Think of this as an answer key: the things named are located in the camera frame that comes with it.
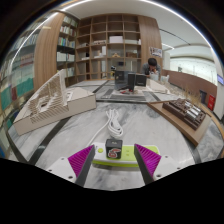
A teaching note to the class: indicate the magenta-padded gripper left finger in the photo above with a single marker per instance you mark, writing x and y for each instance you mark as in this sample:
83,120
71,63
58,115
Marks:
77,163

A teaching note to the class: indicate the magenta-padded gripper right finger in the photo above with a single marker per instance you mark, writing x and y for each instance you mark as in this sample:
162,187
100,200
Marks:
150,161

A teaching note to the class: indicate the black charger with red print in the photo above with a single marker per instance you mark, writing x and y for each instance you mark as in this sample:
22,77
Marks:
113,149

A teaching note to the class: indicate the white and green power strip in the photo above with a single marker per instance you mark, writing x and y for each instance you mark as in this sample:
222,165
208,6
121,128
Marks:
129,156

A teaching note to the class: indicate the brown model on wooden board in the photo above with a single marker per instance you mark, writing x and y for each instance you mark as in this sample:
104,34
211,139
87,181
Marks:
185,115

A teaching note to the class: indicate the white architectural model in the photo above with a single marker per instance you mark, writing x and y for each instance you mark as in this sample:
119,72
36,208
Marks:
53,103

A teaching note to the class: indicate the small white paper model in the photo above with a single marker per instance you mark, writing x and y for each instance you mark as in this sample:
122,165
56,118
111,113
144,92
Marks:
158,86

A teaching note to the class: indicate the black architectural model on base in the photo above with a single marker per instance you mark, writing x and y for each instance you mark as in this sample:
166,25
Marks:
125,83

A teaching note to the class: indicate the person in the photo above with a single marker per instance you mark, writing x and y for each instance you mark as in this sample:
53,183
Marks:
151,68

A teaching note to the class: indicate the tall bookshelf with colourful books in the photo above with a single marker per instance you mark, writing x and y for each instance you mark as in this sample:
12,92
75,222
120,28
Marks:
16,83

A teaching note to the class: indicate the wooden shelf unit with books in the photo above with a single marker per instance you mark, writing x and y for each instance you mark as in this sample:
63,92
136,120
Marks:
66,53

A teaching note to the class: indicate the wooden display shelf unit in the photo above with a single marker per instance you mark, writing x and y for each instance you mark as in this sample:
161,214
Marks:
110,50

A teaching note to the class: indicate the wall screen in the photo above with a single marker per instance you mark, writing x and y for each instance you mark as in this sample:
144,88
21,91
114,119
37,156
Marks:
220,79

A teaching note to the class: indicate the wall poster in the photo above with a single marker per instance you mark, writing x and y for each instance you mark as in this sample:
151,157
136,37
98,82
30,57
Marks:
155,52

